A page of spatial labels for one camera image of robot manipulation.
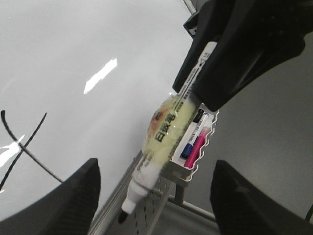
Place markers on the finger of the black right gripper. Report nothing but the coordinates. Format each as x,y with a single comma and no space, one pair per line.
260,35
211,21

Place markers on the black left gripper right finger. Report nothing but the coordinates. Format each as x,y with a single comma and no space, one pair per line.
240,208

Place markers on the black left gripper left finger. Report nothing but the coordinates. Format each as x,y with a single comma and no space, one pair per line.
67,210

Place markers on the white taped whiteboard marker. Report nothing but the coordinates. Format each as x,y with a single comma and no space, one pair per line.
167,127

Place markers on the pink marker in tray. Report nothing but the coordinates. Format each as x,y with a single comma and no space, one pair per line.
200,141

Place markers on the grey perforated metal panel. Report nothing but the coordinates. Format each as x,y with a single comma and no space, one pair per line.
144,218

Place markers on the white marker tray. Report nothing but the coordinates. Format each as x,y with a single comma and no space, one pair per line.
185,161

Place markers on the blue capped marker in tray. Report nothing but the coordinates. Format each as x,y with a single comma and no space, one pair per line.
190,144

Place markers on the black capped marker in tray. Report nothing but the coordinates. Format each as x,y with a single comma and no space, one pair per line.
198,116

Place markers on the white whiteboard with aluminium frame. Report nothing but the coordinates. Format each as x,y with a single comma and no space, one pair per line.
80,79

